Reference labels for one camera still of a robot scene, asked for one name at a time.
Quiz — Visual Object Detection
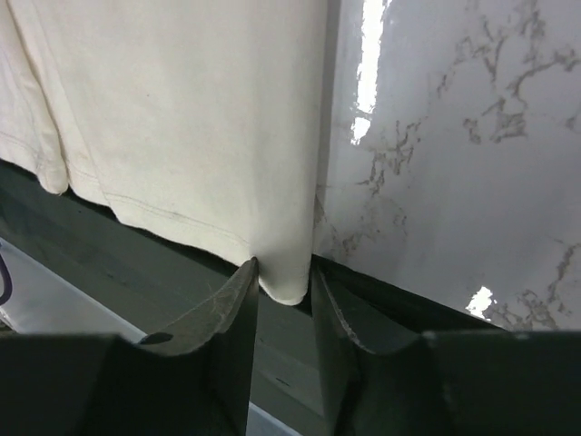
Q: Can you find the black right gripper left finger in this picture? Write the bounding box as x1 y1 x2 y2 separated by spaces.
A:
1 259 259 435

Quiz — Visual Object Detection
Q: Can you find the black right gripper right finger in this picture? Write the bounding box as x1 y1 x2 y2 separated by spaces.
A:
310 267 580 435

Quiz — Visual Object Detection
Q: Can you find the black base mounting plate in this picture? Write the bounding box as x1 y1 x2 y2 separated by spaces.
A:
0 158 500 419

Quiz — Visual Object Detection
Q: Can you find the cream white t shirt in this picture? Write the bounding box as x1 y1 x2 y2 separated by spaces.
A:
1 1 328 305

